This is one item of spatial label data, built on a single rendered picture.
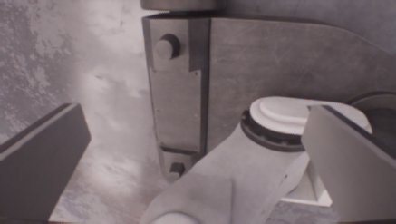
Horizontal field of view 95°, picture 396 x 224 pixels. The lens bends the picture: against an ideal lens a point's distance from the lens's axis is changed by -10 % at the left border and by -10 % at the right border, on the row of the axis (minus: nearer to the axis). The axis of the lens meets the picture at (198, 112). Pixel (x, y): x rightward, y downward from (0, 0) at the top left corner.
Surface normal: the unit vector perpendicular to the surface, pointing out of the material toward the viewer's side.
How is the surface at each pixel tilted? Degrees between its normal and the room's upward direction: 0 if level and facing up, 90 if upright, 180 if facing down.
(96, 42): 0
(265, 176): 90
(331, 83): 0
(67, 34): 0
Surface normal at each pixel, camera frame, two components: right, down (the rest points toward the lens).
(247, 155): 0.00, -0.86
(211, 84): -0.20, 0.51
